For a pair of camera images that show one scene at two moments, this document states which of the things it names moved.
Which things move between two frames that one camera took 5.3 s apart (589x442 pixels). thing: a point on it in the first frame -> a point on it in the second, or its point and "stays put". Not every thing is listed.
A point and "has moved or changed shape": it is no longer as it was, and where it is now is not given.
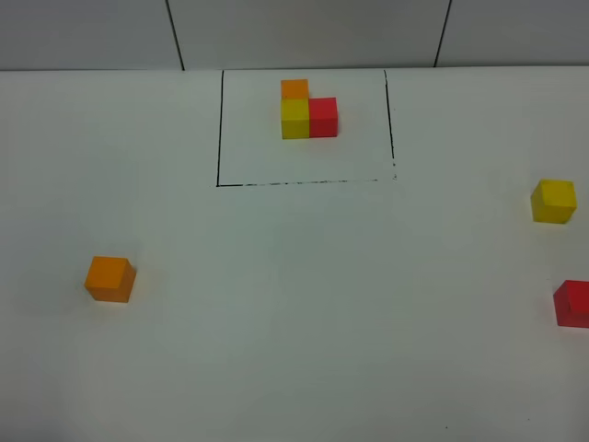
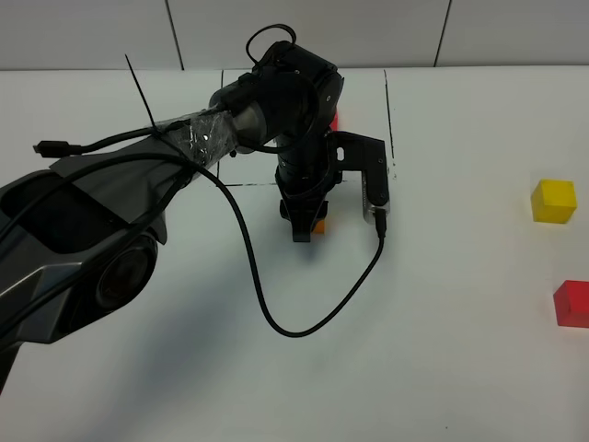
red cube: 571,304 stays put
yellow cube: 553,201 stays put
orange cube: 110,279 has moved or changed shape
